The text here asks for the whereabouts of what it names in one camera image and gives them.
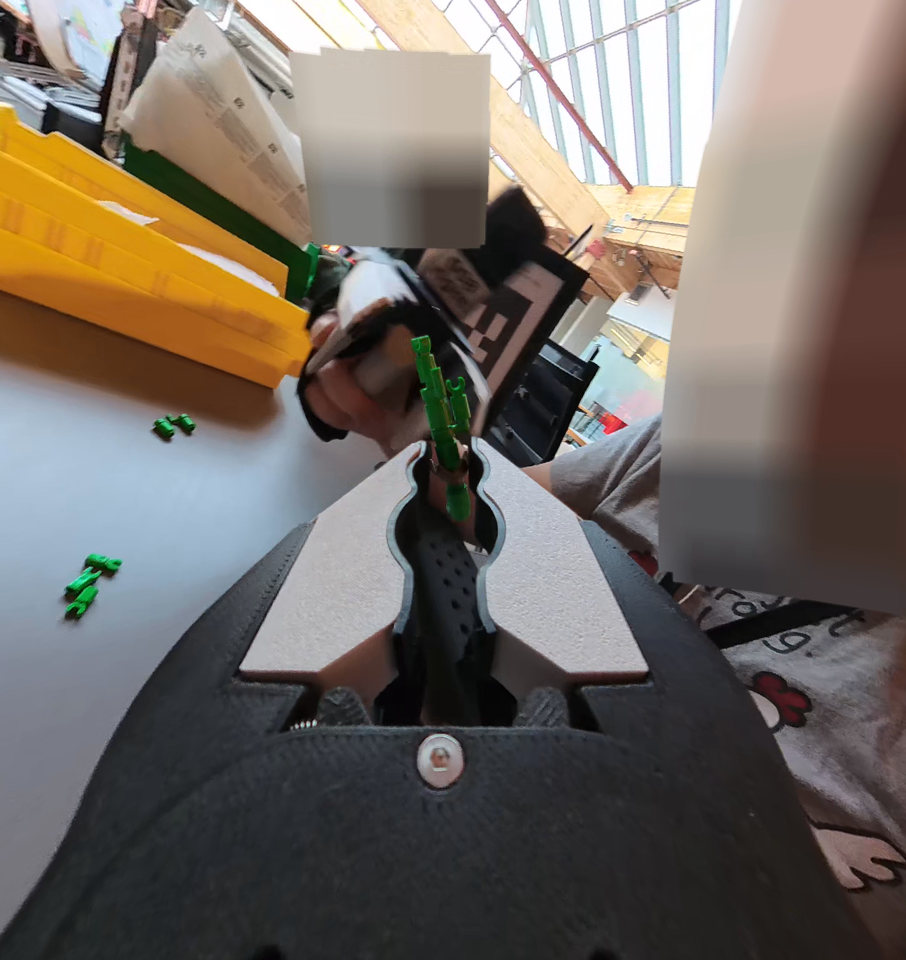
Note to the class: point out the person's right hand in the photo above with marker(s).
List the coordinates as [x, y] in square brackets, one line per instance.
[370, 429]

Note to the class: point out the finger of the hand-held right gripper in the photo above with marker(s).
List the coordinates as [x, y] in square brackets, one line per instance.
[384, 379]
[481, 405]

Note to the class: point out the black chair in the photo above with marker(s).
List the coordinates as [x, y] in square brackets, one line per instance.
[550, 397]

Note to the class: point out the person in grey shirt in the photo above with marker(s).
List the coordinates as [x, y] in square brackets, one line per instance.
[835, 750]

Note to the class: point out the green lego bamboo stem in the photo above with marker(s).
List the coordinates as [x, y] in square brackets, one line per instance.
[438, 405]

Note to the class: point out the person's right forearm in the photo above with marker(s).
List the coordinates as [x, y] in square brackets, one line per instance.
[550, 487]

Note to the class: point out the green plastic bin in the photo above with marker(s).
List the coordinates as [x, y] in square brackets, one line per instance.
[220, 214]

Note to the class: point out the stack of printed paper sheets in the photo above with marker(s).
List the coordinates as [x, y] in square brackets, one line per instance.
[213, 112]

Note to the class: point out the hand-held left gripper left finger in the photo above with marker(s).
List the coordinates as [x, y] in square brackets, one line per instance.
[325, 592]

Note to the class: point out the white plastic bag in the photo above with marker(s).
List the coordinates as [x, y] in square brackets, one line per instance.
[232, 270]

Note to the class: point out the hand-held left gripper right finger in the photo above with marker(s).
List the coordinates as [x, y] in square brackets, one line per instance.
[558, 592]

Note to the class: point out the yellow plastic bin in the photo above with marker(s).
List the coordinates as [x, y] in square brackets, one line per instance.
[63, 154]
[85, 232]
[123, 300]

